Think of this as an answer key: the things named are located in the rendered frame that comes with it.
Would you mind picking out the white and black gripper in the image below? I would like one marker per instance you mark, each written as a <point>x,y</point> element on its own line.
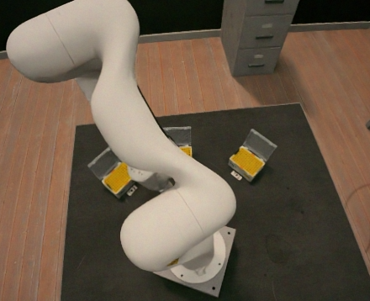
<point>169,185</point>

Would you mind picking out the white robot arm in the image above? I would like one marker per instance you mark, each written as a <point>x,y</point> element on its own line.
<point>102,37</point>

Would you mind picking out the yellow plate with black holes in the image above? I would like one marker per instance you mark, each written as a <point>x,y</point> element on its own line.
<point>247,161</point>
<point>187,150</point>
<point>118,178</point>

